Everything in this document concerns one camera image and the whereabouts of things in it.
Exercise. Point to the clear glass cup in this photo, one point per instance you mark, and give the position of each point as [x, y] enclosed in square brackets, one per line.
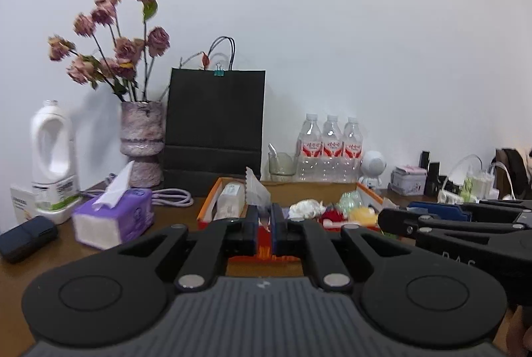
[282, 166]

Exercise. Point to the white tissue paper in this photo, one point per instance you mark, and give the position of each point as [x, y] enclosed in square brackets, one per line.
[307, 209]

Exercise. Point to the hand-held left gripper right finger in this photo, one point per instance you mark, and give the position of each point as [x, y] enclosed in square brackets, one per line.
[277, 232]

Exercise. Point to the yellow plush toy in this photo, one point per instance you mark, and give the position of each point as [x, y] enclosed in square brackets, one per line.
[363, 215]

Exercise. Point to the white charger plug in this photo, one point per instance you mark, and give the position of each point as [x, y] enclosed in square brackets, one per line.
[483, 184]

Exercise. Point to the white power strip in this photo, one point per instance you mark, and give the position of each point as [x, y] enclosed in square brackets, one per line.
[451, 195]

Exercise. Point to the brown bag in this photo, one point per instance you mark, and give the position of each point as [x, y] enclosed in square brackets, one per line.
[513, 170]

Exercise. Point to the white detergent jug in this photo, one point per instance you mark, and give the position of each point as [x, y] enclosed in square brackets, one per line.
[54, 174]

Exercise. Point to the white round robot speaker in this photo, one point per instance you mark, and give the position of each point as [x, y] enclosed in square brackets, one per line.
[373, 166]

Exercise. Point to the small clear sachet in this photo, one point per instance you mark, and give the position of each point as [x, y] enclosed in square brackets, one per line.
[255, 190]

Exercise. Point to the purple tissue pack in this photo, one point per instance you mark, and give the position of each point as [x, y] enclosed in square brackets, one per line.
[124, 215]

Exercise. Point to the red cardboard box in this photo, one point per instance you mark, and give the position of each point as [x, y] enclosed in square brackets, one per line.
[316, 190]

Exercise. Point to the red fabric flower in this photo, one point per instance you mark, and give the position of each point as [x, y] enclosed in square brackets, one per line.
[332, 215]

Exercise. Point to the teal binder clip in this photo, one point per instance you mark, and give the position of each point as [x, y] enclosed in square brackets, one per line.
[218, 71]

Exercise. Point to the dark navy case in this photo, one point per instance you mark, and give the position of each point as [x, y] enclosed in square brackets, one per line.
[25, 238]

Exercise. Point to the white carton box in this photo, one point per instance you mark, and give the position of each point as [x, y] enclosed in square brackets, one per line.
[23, 203]

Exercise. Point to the small black box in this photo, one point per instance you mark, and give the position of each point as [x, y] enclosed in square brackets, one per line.
[432, 178]
[424, 159]

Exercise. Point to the power strip with chargers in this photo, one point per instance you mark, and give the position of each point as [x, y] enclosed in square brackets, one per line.
[467, 159]

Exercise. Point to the clear cotton swab container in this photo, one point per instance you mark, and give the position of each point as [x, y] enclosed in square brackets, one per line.
[230, 199]

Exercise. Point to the white printed tin box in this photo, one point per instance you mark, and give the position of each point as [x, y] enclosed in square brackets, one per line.
[407, 180]

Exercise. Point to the mottled purple vase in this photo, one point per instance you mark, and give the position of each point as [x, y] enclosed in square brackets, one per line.
[141, 132]

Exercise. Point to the black paper bag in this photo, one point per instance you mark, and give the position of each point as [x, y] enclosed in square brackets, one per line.
[212, 112]

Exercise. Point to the clear plastic bag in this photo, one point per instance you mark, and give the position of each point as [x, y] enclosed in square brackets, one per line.
[349, 201]

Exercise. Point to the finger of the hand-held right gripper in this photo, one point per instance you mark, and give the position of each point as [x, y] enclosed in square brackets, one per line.
[436, 208]
[436, 226]

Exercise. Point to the dried pink flowers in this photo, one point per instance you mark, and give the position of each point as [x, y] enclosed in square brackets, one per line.
[124, 49]

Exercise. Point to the green spray bottle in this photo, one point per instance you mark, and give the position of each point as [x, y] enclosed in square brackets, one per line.
[467, 188]

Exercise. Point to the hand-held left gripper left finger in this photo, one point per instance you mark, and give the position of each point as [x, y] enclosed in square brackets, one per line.
[252, 232]

